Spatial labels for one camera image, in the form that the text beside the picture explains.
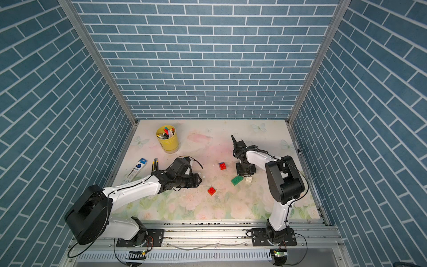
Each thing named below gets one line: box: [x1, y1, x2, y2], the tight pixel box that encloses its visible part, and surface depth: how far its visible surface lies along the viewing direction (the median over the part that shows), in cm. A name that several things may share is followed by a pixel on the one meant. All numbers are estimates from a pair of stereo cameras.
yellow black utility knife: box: [151, 157, 159, 174], surface depth 100 cm
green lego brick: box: [231, 175, 245, 186], surface depth 93 cm
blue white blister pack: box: [121, 157, 148, 186], surface depth 96 cm
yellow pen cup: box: [155, 125, 180, 154], surface depth 101 cm
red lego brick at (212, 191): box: [207, 186, 217, 196], surface depth 89 cm
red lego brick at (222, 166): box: [219, 162, 227, 171], surface depth 97 cm
